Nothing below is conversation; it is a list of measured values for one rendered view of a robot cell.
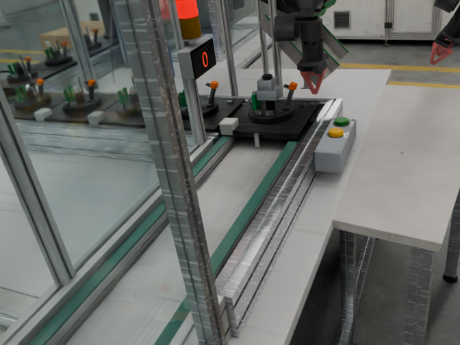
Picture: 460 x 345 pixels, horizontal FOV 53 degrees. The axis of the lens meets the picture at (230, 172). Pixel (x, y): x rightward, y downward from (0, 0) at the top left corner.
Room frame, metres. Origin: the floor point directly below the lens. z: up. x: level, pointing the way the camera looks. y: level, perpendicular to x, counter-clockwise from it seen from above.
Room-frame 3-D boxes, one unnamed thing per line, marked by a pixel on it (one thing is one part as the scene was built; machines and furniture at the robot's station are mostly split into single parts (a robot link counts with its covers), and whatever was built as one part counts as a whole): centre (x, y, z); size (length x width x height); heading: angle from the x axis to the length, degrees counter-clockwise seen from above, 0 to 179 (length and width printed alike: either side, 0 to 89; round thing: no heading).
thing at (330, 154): (1.11, -0.30, 0.93); 0.21 x 0.07 x 0.06; 152
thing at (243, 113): (1.29, -0.15, 0.96); 0.24 x 0.24 x 0.02; 62
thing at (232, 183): (1.04, 0.01, 0.91); 0.84 x 0.28 x 0.10; 152
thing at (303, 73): (1.23, -0.28, 1.09); 0.07 x 0.07 x 0.09; 63
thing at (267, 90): (1.29, -0.14, 1.06); 0.08 x 0.04 x 0.07; 62
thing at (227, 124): (1.25, -0.02, 0.97); 0.05 x 0.05 x 0.04; 62
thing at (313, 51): (1.22, -0.27, 1.16); 0.10 x 0.07 x 0.07; 153
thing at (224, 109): (1.41, 0.08, 1.01); 0.24 x 0.24 x 0.13; 62
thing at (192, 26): (1.18, 0.04, 1.28); 0.05 x 0.05 x 0.05
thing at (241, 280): (0.98, -0.16, 0.91); 0.89 x 0.06 x 0.11; 152
